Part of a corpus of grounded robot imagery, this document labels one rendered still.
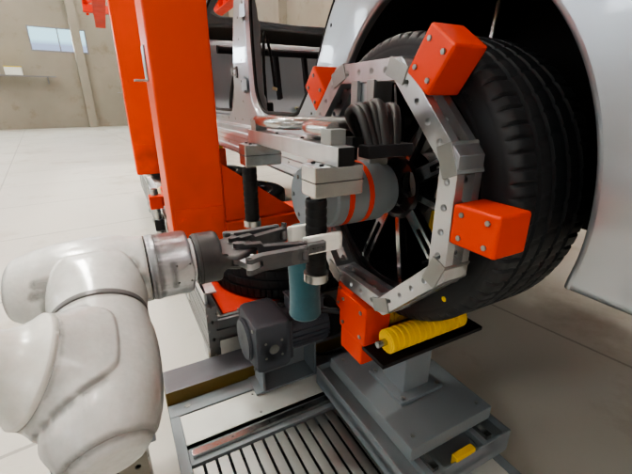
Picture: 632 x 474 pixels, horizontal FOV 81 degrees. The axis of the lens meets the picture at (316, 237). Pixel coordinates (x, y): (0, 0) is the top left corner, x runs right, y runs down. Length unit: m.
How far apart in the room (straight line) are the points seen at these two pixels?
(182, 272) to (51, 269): 0.14
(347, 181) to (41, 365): 0.44
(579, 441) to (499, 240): 1.10
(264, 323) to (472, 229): 0.73
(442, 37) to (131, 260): 0.56
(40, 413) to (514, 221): 0.61
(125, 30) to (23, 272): 2.65
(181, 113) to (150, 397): 0.85
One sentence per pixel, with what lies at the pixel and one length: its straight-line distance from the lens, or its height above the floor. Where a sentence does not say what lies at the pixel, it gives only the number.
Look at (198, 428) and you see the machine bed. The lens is 1.35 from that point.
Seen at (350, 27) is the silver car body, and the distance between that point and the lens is 1.18.
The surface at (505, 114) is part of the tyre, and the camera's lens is 0.70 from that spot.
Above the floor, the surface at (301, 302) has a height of 0.54.
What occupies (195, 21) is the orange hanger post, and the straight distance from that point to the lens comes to 1.15.
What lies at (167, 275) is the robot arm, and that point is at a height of 0.83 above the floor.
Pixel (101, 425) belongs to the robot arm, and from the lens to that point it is 0.38.
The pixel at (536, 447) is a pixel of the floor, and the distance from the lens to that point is 1.53.
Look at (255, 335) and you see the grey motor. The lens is 1.16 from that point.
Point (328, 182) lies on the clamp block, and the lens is 0.58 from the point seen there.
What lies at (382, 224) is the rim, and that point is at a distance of 0.98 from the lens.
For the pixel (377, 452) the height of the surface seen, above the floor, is 0.13.
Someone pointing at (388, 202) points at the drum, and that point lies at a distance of 0.83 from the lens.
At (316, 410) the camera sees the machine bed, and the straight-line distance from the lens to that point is 1.37.
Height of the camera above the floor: 1.04
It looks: 20 degrees down
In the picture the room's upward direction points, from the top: straight up
